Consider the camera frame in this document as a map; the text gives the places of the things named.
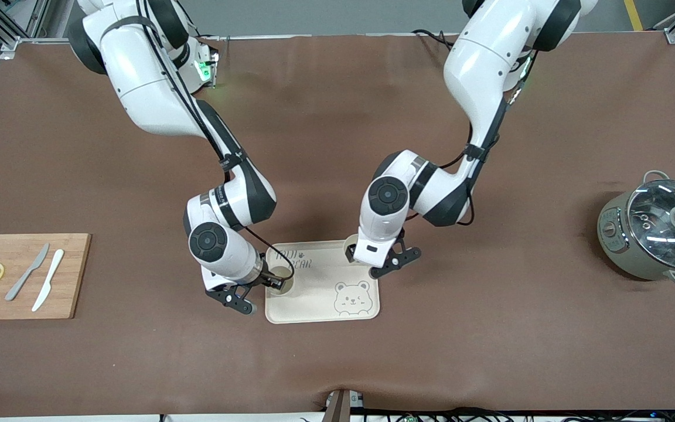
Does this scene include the black left arm base cable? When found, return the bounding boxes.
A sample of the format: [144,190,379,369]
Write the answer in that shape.
[411,28,455,50]

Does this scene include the grey metal camera post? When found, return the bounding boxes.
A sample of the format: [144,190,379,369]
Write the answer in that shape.
[325,388,367,422]

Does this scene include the brown table cover sheet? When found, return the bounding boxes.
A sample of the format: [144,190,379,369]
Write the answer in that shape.
[0,32,675,418]

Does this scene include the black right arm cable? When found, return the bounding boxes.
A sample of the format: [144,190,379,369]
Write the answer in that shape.
[138,0,282,277]

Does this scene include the bamboo cutting board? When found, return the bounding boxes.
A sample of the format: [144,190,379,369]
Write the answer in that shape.
[0,233,92,321]

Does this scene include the white plastic knife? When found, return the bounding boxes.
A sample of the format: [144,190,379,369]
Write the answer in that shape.
[31,249,65,312]

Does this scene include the grey plastic knife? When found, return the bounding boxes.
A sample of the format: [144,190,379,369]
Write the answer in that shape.
[5,243,50,302]

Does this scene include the pale green electric pot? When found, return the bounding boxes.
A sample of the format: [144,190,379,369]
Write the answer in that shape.
[597,169,675,288]

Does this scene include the cream bear print tray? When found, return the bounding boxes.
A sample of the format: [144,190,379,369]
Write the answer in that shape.
[265,239,381,325]

